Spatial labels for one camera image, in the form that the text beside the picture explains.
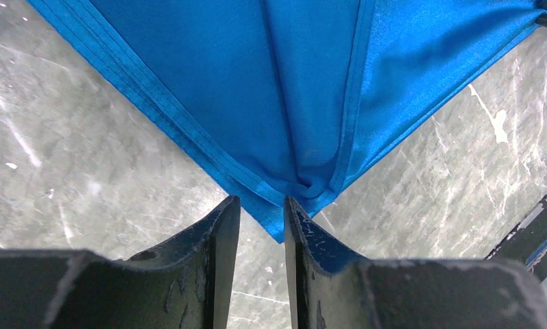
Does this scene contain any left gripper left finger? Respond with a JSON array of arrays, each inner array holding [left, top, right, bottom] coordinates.
[[0, 196, 241, 328]]

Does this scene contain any blue cloth napkin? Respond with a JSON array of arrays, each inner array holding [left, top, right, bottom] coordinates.
[[32, 1, 545, 242]]

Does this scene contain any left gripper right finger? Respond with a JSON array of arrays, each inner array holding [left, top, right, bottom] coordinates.
[[284, 197, 547, 328]]

